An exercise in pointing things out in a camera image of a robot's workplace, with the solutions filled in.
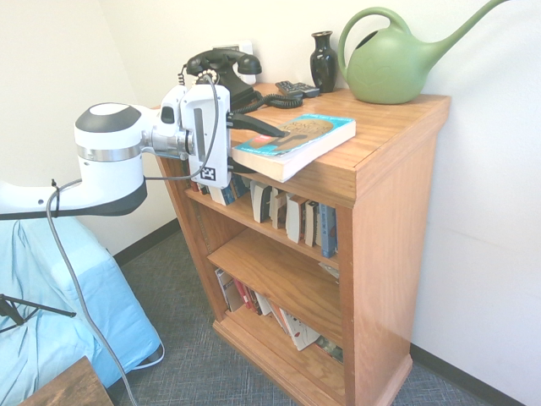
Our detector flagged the white floor cable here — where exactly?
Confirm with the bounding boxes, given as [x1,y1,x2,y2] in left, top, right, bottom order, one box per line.
[122,337,166,374]

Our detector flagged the green plastic watering can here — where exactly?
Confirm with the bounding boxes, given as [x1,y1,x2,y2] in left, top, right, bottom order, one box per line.
[336,0,515,106]

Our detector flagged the tan covered paperback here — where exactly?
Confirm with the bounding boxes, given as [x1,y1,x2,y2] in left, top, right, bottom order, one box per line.
[270,188,289,231]

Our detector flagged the black tripod stand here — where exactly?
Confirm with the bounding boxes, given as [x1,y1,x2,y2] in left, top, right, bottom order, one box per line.
[0,293,78,335]

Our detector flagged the dark wooden table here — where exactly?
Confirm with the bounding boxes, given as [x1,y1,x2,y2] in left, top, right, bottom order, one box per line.
[16,354,116,406]

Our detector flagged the black remote control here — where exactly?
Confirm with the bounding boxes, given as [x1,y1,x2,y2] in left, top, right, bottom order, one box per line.
[275,80,304,96]
[293,81,321,99]

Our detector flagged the black glossy vase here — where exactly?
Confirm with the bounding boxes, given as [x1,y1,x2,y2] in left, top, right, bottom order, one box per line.
[310,30,339,94]

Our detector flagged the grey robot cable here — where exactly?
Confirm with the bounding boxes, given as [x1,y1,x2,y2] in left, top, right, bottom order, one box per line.
[45,74,221,406]

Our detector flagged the wooden bookshelf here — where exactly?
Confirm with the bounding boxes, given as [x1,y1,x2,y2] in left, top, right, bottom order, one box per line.
[150,82,452,406]

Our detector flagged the teal paperback book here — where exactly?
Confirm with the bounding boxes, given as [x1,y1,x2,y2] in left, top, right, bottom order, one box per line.
[231,112,357,184]

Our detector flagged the grey covered book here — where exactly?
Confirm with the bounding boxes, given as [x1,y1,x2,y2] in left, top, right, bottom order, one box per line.
[214,266,244,313]

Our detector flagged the white wall plate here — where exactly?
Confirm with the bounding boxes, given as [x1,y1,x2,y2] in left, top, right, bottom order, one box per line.
[210,39,257,85]

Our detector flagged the bright red book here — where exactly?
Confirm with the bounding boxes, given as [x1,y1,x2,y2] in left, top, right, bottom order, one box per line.
[232,278,254,312]

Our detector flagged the light blue covered furniture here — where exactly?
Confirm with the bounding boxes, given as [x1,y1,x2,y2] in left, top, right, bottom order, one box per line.
[0,215,165,405]

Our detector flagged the plain white book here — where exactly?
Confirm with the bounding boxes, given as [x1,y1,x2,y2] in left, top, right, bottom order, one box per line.
[254,291,273,317]

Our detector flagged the flat patterned booklet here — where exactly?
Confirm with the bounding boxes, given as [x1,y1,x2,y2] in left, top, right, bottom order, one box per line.
[319,261,341,285]

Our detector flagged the blue spined book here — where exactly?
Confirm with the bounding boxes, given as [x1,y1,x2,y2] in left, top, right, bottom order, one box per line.
[227,173,251,200]

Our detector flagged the white paged leaning book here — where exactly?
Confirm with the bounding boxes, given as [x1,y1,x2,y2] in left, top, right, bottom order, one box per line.
[207,182,232,207]

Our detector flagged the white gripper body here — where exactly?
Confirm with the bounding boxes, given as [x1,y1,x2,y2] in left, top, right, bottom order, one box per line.
[180,84,232,190]

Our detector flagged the brown covered thick paperback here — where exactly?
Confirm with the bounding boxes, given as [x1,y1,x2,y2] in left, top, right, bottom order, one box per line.
[285,193,309,244]

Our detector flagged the black covered paperback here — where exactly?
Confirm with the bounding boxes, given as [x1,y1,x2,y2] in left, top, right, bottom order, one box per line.
[249,179,272,224]

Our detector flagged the thin leaning books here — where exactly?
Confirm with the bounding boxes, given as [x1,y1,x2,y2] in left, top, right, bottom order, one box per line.
[268,300,292,335]

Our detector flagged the black rotary telephone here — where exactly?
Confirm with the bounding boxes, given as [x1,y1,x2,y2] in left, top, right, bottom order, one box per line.
[184,48,264,112]
[176,62,305,116]

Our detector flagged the tall blue book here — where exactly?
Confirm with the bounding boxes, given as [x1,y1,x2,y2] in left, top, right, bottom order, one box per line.
[319,204,339,260]

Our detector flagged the white book with red marks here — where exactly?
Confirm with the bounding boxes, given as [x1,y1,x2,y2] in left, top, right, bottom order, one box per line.
[278,307,322,352]

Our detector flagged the black and white paperback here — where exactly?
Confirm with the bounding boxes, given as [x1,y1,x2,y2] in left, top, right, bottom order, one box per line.
[303,200,321,249]

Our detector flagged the dark red book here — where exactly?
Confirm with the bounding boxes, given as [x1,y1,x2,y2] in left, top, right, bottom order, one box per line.
[244,286,264,316]

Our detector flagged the dark patterned flat book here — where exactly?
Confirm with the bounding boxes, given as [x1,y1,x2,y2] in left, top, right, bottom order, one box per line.
[313,335,344,365]

